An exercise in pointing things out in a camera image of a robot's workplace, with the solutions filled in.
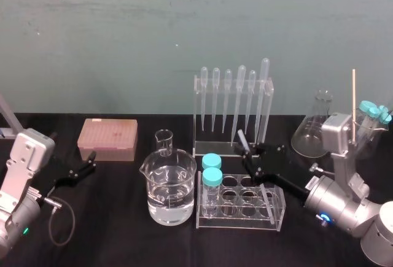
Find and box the clear vial with teal cap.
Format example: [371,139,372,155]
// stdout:
[201,153,223,178]
[202,167,224,219]

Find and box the clear acrylic pipette stand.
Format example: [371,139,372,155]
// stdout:
[192,75,274,158]

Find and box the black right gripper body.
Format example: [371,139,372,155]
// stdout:
[255,144,311,207]

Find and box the clear acrylic tube rack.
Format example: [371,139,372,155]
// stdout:
[195,170,287,232]

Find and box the large glass beaker with water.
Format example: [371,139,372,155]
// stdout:
[138,149,198,226]

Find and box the clear glass conical flask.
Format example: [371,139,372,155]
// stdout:
[290,89,336,158]

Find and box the glass beaker holding tubes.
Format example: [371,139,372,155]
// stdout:
[352,115,389,161]

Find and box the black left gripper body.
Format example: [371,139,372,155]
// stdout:
[36,152,72,201]

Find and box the thin wooden stick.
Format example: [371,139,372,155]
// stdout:
[351,68,357,144]

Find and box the black table cloth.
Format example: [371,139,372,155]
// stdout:
[0,112,393,267]

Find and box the short clear plastic pipette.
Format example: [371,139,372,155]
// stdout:
[221,69,233,134]
[211,67,221,133]
[200,66,209,131]
[244,69,258,134]

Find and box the pink pipette tip box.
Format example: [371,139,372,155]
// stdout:
[77,118,139,161]

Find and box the clear tube with teal cap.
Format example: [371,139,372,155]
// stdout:
[367,106,381,139]
[378,105,393,133]
[359,100,378,133]

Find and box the left gripper thin dark cable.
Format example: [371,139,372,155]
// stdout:
[38,196,77,247]

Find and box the small empty glass beaker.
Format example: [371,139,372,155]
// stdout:
[154,129,176,158]

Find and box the grey metal stand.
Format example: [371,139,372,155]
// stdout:
[0,93,21,141]

